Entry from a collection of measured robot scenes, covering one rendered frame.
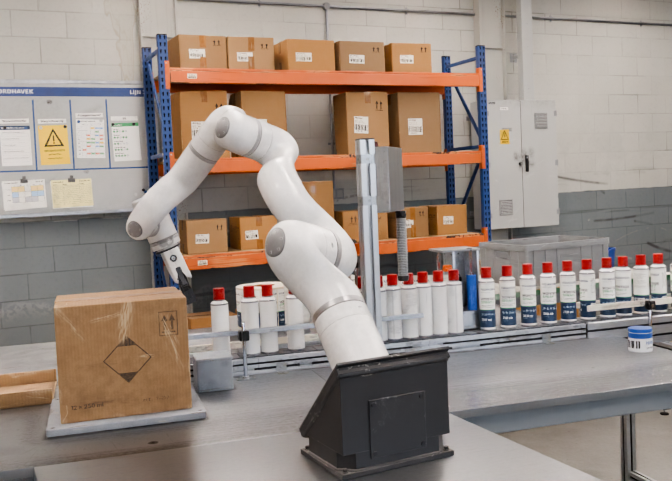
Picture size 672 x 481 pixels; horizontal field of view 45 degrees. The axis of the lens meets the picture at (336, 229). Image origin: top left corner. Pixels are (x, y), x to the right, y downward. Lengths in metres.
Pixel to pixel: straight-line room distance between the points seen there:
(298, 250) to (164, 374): 0.49
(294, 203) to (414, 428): 0.60
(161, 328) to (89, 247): 4.76
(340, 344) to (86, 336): 0.63
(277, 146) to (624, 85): 7.43
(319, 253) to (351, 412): 0.38
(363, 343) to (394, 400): 0.15
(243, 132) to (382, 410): 0.80
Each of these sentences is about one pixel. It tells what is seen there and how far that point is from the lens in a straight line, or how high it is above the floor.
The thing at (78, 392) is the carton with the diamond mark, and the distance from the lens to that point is 2.00.
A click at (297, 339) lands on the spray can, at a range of 2.46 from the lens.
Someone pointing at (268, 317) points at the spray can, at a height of 0.99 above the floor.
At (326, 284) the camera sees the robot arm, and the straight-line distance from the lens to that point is 1.72.
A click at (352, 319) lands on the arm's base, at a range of 1.68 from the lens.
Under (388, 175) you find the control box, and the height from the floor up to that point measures 1.39.
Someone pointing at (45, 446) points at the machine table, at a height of 0.83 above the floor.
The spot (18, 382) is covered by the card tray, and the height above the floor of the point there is 0.84.
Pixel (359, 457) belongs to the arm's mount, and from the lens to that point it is 1.57.
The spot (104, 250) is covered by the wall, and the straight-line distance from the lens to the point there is 6.74.
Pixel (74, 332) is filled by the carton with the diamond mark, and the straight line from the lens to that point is 1.98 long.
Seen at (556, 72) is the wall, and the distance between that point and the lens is 8.69.
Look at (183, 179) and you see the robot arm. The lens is 2.26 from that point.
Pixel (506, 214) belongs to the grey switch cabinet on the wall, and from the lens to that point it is 7.75.
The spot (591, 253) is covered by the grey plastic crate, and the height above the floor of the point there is 0.94.
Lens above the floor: 1.37
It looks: 3 degrees down
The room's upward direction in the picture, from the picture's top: 3 degrees counter-clockwise
